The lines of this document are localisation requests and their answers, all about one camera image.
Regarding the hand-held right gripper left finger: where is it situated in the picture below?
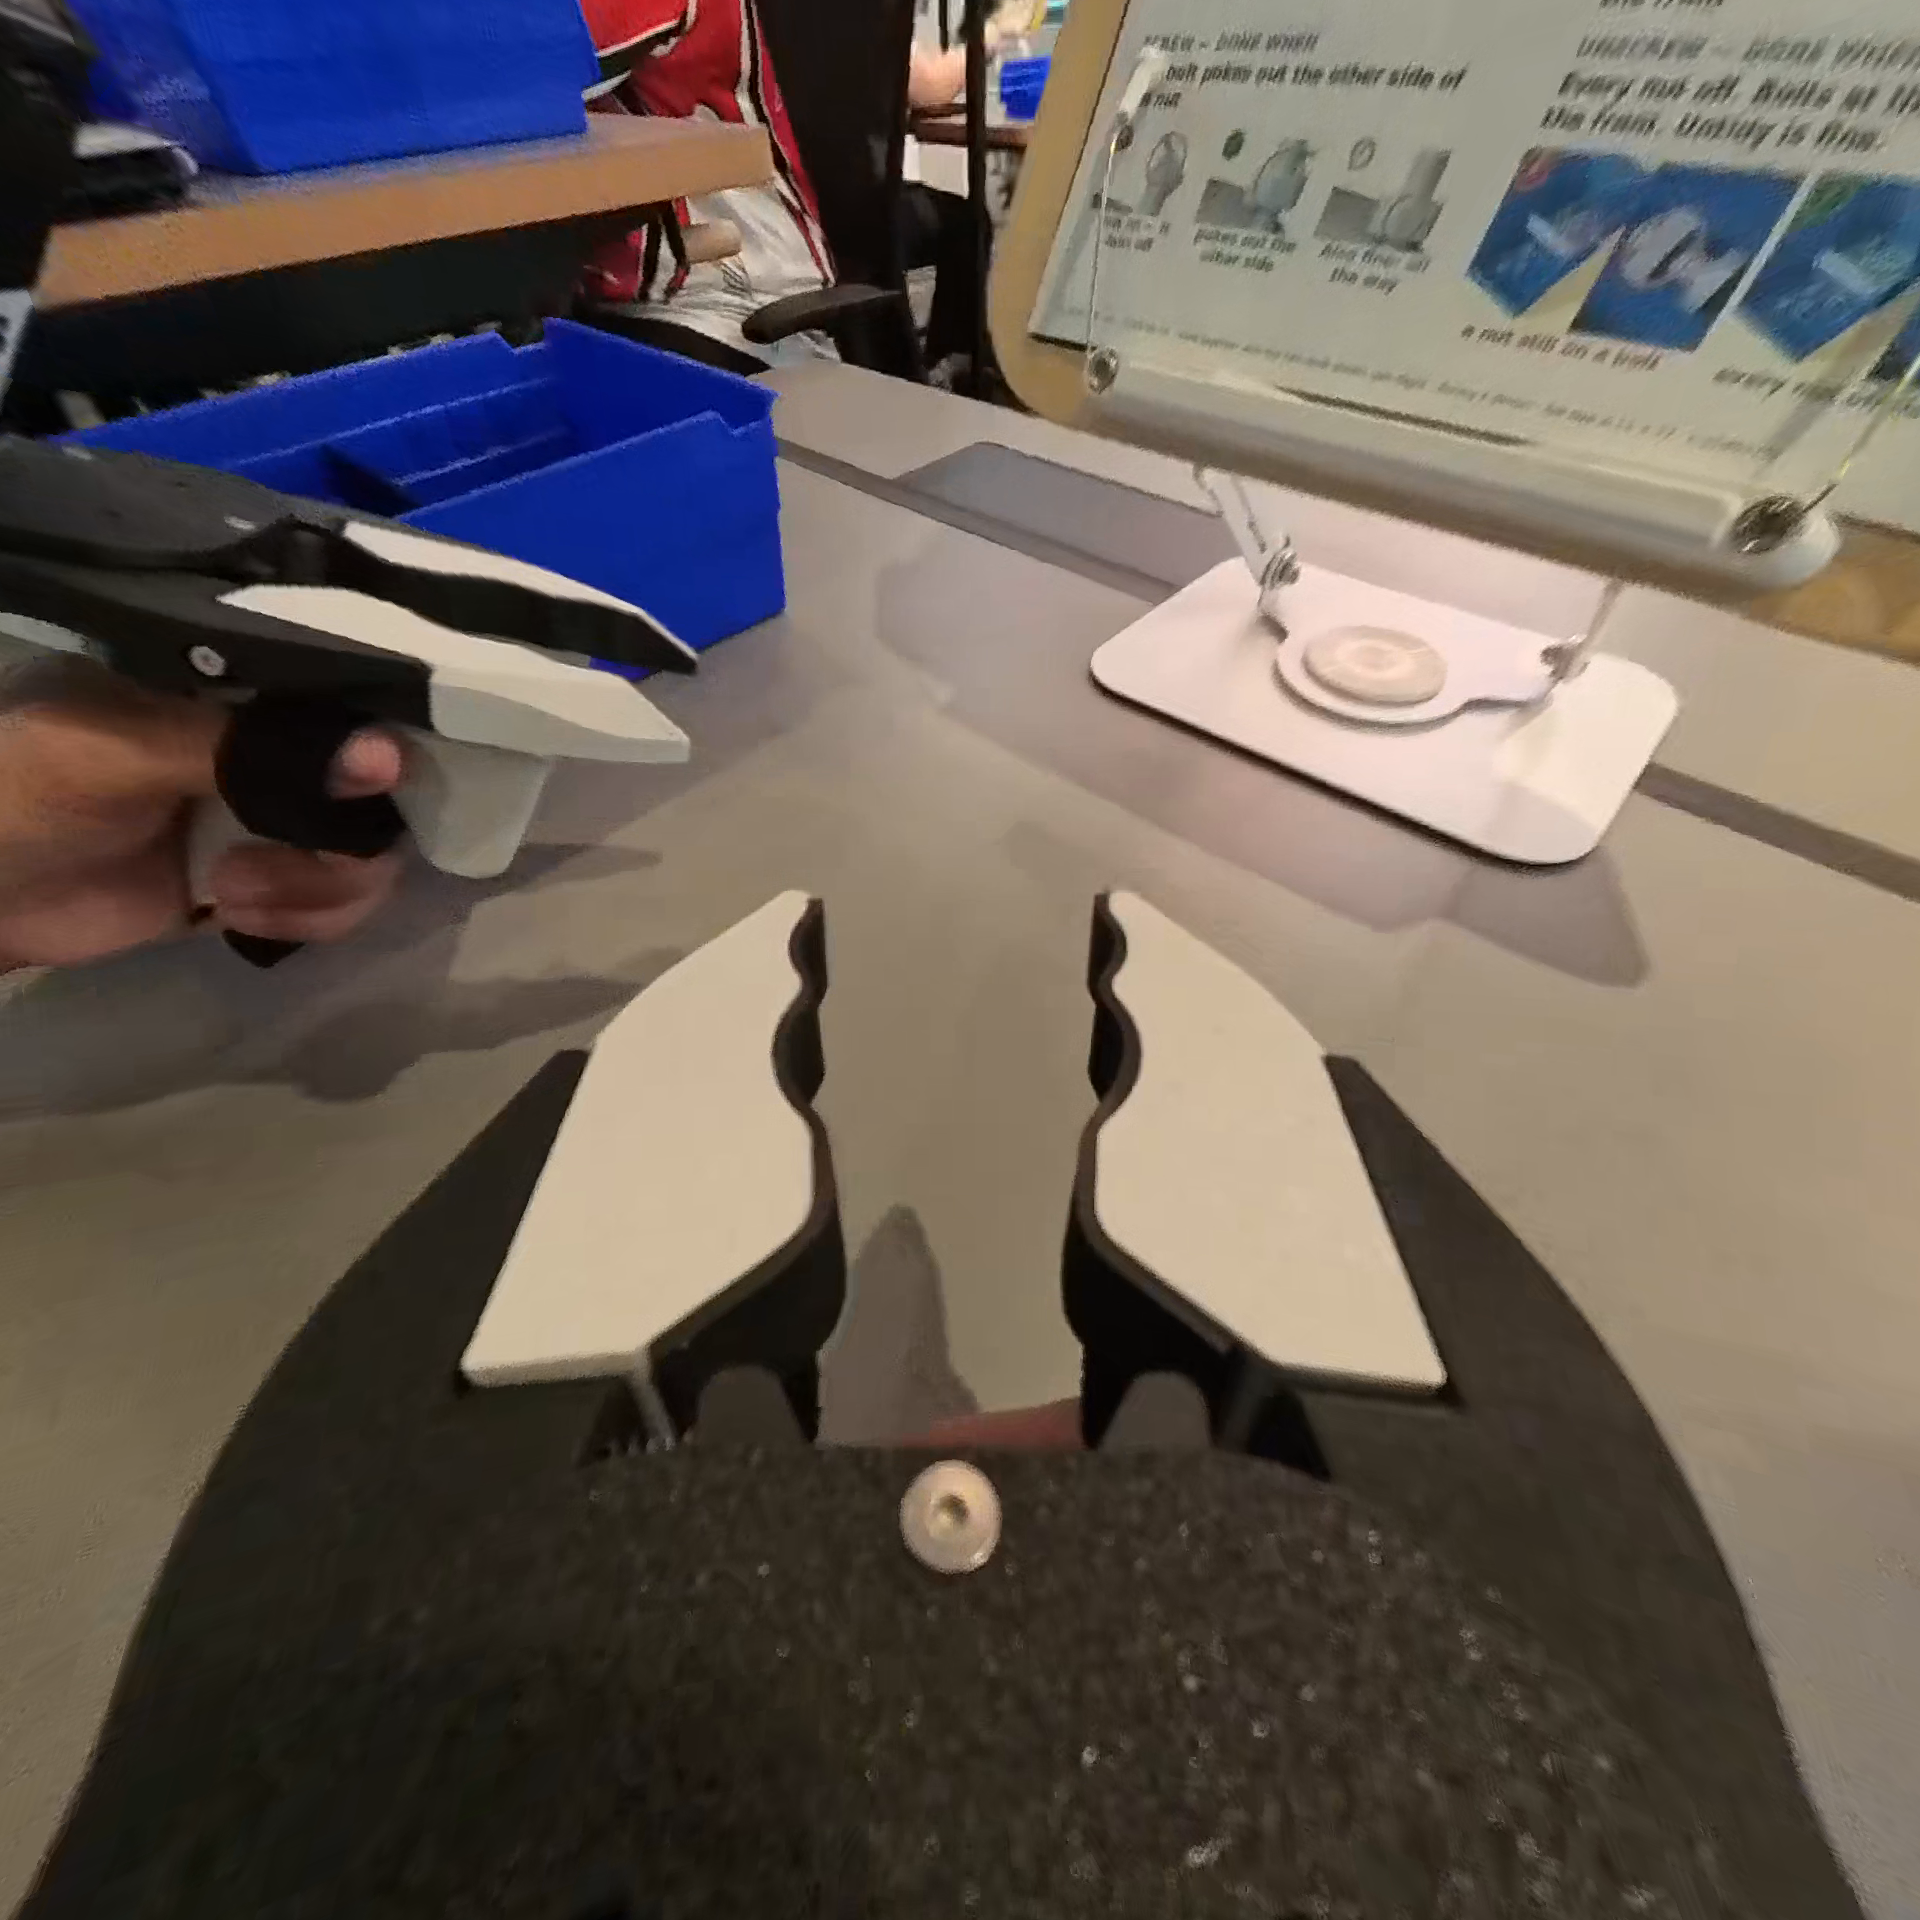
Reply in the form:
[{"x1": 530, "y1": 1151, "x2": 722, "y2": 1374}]
[{"x1": 455, "y1": 889, "x2": 849, "y2": 1395}]

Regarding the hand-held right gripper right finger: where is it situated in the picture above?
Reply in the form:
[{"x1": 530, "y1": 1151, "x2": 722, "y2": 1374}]
[{"x1": 1062, "y1": 889, "x2": 1451, "y2": 1398}]

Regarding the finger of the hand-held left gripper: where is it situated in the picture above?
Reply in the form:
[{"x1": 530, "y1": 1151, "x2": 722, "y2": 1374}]
[
  {"x1": 222, "y1": 583, "x2": 695, "y2": 768},
  {"x1": 341, "y1": 517, "x2": 702, "y2": 679}
]

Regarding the blue plastic bin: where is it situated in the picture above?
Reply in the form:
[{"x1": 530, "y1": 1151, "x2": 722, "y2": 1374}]
[
  {"x1": 66, "y1": 0, "x2": 590, "y2": 177},
  {"x1": 52, "y1": 318, "x2": 790, "y2": 681}
]

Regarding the person's left hand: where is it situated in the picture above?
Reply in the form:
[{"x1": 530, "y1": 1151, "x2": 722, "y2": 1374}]
[{"x1": 0, "y1": 660, "x2": 409, "y2": 975}]

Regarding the wooden shelf board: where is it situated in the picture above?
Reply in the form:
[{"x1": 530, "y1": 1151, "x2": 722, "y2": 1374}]
[{"x1": 36, "y1": 112, "x2": 775, "y2": 313}]

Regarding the black office chair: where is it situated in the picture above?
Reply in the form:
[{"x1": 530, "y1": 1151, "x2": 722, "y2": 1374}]
[{"x1": 742, "y1": 0, "x2": 995, "y2": 403}]

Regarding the white stand base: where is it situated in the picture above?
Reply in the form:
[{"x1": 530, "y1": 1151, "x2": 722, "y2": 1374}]
[{"x1": 989, "y1": 0, "x2": 1920, "y2": 870}]

